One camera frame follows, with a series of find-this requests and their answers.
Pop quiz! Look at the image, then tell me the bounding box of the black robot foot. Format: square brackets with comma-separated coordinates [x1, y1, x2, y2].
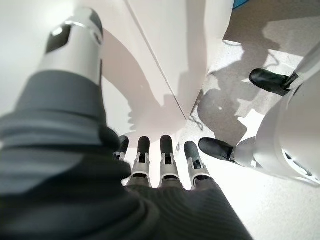
[249, 68, 300, 97]
[198, 137, 238, 161]

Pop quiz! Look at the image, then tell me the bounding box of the white robot leg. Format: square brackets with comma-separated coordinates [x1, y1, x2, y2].
[287, 42, 320, 85]
[234, 81, 320, 186]

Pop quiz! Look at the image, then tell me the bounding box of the white cabinet door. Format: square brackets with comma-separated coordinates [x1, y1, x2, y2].
[0, 0, 187, 135]
[124, 0, 235, 120]

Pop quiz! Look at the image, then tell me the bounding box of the black right robot foot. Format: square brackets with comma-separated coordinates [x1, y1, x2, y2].
[249, 68, 300, 97]

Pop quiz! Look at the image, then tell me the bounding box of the white left robot leg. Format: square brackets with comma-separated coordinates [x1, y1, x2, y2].
[234, 81, 320, 186]

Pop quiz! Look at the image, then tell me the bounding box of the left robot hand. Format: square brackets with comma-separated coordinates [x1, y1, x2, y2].
[0, 7, 251, 240]

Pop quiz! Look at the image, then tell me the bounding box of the black left robot foot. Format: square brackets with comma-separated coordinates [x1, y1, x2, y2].
[198, 137, 238, 161]

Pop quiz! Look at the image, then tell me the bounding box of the white right robot leg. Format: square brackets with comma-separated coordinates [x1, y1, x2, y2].
[287, 42, 320, 85]

